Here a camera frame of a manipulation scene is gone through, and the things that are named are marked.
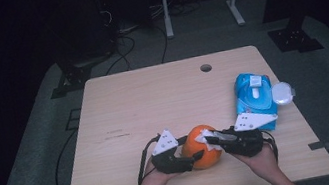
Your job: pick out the orange plush toy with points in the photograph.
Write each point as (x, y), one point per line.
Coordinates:
(209, 161)

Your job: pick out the black stand base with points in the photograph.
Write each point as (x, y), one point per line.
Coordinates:
(293, 38)
(75, 77)

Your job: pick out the person's left hand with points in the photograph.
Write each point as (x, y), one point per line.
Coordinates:
(155, 181)

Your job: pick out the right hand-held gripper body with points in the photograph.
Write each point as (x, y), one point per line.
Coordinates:
(247, 143)

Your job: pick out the person's right hand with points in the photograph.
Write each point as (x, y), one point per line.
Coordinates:
(262, 162)

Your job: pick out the blue wet wipes pack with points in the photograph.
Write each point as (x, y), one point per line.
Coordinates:
(254, 104)

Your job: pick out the grey tape piece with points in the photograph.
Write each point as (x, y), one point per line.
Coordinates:
(320, 145)

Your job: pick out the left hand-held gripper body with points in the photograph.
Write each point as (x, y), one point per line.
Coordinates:
(169, 162)

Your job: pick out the white wet wipe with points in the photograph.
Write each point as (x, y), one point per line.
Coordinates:
(203, 137)

